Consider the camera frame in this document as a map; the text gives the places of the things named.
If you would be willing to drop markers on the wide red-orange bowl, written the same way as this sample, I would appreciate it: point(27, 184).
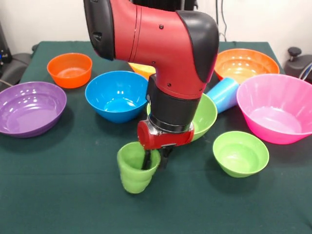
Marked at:
point(243, 65)

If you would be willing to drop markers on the small orange bowl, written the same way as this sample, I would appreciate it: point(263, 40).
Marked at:
point(69, 79)

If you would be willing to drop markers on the large yellow-orange bowl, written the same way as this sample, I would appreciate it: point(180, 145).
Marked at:
point(142, 70)

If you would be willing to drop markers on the blue cup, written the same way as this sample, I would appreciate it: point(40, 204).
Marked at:
point(224, 95)

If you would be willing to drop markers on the grey chair with black knob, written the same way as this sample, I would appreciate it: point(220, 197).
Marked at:
point(298, 64)

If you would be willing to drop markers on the small green bowl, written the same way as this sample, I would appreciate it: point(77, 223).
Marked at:
point(240, 158)

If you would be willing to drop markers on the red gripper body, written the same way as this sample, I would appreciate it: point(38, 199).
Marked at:
point(168, 140)

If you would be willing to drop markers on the wide purple bowl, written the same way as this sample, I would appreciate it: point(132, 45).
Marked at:
point(29, 114)

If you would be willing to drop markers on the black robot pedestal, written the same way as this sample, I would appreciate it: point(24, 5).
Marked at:
point(170, 5)

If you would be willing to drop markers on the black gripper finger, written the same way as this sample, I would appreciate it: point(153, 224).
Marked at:
point(147, 159)
point(166, 157)

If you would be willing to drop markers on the black equipment box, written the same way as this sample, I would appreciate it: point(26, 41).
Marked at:
point(4, 46)

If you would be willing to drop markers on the blue bowl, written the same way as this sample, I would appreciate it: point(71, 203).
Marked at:
point(114, 109)

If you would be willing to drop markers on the large pink bowl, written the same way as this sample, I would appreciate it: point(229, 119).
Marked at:
point(275, 114)

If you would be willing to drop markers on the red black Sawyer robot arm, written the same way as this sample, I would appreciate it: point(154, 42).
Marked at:
point(158, 44)

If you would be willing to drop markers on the dark green tablecloth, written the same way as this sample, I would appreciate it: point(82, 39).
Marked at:
point(73, 207)

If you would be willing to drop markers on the stack of green cups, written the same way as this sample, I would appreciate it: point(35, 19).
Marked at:
point(134, 180)

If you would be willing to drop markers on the large green bowl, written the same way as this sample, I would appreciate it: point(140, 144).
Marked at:
point(206, 117)

